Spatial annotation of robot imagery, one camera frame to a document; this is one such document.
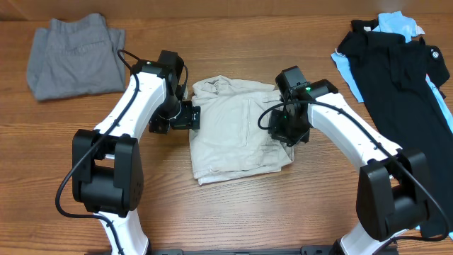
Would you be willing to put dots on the black shirt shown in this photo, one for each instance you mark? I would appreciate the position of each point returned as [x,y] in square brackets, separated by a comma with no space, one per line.
[393,75]

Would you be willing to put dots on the folded grey shorts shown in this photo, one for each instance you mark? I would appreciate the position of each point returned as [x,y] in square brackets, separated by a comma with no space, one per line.
[76,59]

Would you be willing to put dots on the light blue shirt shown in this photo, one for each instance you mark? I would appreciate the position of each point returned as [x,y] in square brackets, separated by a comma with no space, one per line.
[394,22]

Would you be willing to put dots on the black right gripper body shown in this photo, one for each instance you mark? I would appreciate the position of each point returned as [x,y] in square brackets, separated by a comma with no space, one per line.
[289,127]

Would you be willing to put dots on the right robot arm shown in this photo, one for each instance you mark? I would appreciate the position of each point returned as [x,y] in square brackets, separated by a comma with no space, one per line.
[390,192]

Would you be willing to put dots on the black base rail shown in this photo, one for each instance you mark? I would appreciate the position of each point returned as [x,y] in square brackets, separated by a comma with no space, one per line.
[240,251]

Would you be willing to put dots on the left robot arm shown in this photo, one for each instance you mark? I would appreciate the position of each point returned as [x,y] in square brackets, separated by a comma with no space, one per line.
[107,174]

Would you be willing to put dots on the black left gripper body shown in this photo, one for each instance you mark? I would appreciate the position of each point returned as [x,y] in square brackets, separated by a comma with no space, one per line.
[176,114]

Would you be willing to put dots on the beige shorts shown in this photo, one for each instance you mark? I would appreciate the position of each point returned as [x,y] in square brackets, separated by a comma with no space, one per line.
[232,142]

